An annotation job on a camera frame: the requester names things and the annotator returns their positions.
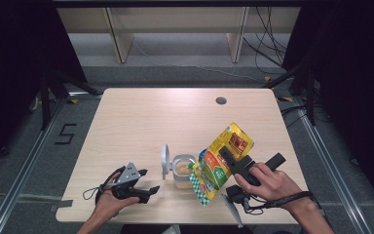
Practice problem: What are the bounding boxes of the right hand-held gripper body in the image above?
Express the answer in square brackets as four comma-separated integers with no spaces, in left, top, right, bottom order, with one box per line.
[219,152,287,229]

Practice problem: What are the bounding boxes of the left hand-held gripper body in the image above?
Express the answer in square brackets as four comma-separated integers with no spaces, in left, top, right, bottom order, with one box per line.
[111,161,142,201]

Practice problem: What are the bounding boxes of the yellow seasoning pouch green cap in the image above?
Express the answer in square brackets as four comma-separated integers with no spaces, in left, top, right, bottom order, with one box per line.
[188,121,255,208]

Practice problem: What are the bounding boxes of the person's right hand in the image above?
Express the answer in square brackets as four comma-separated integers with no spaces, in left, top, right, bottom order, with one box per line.
[233,162,304,210]

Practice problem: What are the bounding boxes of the person's left hand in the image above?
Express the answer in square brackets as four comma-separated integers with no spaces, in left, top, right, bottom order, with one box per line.
[93,172,141,219]

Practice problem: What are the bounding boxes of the beige powder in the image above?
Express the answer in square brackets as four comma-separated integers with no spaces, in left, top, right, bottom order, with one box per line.
[174,161,193,176]

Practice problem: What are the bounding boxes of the grey tape strip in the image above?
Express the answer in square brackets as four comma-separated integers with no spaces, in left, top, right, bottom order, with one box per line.
[48,199,74,213]

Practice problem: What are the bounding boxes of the black metal stand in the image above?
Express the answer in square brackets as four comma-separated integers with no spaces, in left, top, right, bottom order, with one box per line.
[39,67,102,132]
[262,58,318,127]

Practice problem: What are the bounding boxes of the beige wooden desk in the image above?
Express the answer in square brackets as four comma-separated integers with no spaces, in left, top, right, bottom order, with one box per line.
[56,6,302,64]

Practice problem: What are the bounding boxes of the black curtain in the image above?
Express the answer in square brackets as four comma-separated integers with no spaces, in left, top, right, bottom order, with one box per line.
[0,0,90,178]
[281,0,374,217]

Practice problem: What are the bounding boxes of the black wrist strap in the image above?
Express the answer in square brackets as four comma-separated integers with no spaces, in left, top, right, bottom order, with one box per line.
[82,166,128,207]
[244,190,326,216]

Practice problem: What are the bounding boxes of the black floor cables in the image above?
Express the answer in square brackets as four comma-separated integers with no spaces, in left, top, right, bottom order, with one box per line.
[280,102,310,130]

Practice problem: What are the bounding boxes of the aluminium floor rail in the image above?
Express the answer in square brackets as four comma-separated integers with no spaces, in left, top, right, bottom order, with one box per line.
[292,97,371,234]
[0,92,103,234]

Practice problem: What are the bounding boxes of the thin white floor cable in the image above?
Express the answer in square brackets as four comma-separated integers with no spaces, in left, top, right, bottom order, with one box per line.
[131,41,265,83]

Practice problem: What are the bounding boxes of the bundle of black cables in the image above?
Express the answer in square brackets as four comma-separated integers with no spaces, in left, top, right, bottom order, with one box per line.
[242,6,288,76]

